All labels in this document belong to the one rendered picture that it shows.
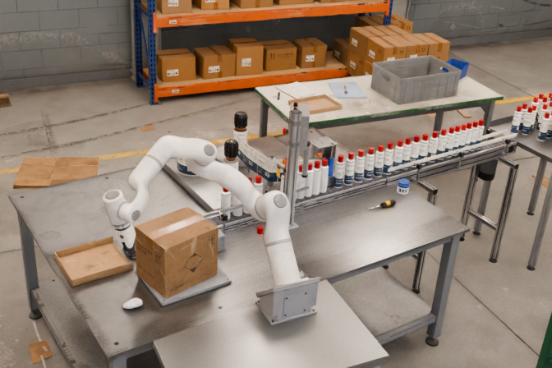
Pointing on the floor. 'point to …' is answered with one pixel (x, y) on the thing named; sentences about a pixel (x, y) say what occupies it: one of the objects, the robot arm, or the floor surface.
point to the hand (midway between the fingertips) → (131, 250)
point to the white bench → (378, 104)
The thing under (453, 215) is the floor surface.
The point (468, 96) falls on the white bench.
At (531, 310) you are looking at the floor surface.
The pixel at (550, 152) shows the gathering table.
